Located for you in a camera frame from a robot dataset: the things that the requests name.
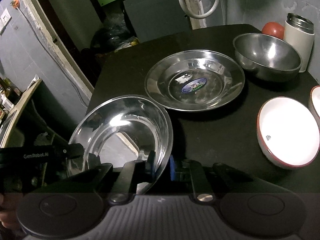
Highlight shiny steel bowl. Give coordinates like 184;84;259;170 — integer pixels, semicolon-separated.
67;95;174;179

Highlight large white red-rimmed bowl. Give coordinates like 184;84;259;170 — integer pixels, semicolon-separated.
257;96;319;170

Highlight small white red-rimmed bowl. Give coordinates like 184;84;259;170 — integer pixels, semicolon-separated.
308;86;320;122

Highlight person's hand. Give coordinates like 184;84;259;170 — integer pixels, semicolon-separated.
1;193;23;230

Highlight wooden side shelf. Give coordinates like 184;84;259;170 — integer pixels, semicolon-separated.
1;78;42;148

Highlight wide steel plate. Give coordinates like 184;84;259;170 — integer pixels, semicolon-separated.
144;49;245;112

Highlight matte steel mixing bowl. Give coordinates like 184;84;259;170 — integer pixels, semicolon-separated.
233;33;302;82

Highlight dark grey cabinet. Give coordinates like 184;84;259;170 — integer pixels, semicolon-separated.
124;0;191;42

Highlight red round ball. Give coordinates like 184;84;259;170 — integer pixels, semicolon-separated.
261;22;284;40

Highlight white steel thermos jar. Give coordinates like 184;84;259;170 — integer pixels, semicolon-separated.
284;13;315;73

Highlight wall light switch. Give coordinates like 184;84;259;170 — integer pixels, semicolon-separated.
1;8;11;26

